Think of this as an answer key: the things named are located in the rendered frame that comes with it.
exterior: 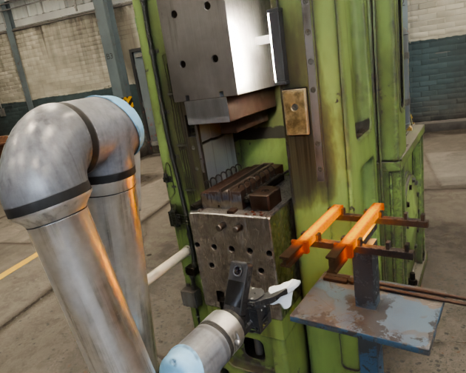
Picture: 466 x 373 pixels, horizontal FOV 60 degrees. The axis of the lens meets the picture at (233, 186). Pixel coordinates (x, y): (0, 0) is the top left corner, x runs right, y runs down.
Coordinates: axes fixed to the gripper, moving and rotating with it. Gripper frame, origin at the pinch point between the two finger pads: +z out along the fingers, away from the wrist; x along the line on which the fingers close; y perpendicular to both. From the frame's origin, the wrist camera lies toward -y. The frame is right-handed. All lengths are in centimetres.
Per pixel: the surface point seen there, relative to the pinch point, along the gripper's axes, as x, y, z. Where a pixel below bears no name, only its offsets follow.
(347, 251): 13.2, 0.3, 16.4
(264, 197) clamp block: -31, 0, 51
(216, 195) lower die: -53, -1, 49
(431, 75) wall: -65, 5, 662
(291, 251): 0.6, -1.2, 9.6
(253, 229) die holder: -34, 11, 44
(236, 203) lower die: -44, 3, 50
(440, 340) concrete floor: 21, 97, 117
